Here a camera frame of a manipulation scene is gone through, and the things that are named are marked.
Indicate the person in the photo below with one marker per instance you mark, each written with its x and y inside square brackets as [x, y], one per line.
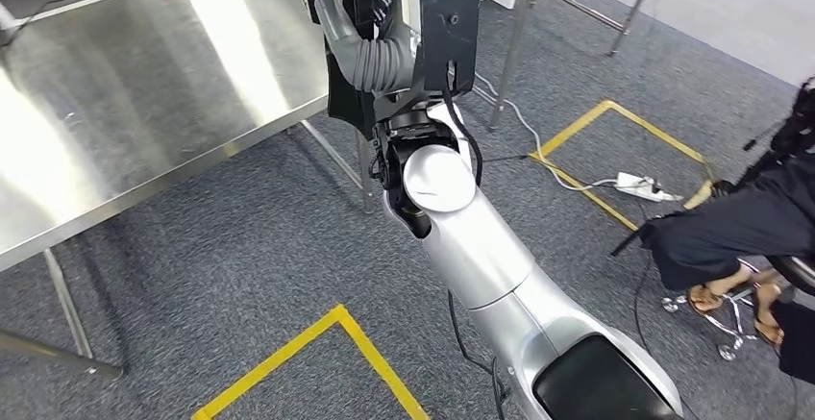
[732, 226]

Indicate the black plastic panel part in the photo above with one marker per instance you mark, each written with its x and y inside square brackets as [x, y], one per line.
[344, 108]

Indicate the yellow floor tape square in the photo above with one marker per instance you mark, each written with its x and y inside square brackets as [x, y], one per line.
[573, 129]
[379, 366]

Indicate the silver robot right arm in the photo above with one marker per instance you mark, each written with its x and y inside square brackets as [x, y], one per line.
[477, 245]

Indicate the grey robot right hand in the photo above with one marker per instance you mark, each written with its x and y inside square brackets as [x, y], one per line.
[334, 9]

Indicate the white power strip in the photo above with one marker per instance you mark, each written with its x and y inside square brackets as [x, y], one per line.
[640, 186]

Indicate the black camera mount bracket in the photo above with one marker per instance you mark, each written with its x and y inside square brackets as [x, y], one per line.
[449, 41]

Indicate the black stool with chrome base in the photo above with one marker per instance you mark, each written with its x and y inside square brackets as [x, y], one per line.
[728, 351]

